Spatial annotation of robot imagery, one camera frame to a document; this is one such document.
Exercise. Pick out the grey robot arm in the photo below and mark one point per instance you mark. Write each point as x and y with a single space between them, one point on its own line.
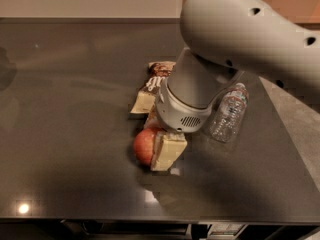
225 38

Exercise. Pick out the brown sea salt chips bag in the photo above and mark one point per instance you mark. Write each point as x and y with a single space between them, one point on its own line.
158 72

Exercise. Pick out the red apple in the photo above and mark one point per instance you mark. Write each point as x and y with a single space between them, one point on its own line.
144 145

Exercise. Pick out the clear plastic water bottle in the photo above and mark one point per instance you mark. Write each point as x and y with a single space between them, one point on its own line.
229 115

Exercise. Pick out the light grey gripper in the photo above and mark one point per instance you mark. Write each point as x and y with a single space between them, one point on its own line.
178 116

